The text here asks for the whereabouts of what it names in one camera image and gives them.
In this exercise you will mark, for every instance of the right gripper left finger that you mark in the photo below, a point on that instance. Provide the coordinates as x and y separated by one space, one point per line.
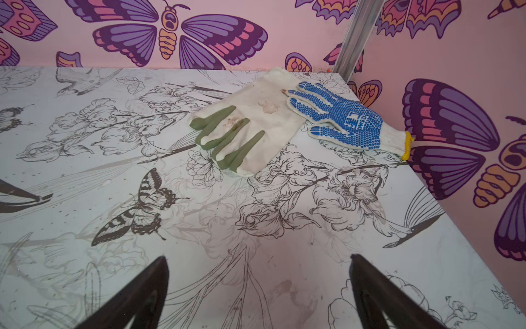
139 304

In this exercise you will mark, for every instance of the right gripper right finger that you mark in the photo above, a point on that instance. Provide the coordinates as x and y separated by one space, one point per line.
378 300

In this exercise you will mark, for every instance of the green beige work glove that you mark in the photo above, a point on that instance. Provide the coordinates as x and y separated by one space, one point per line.
248 129

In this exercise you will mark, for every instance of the aluminium frame corner post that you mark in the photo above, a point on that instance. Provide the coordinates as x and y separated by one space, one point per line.
362 24

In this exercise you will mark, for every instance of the blue work glove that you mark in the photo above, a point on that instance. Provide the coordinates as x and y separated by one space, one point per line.
345 121

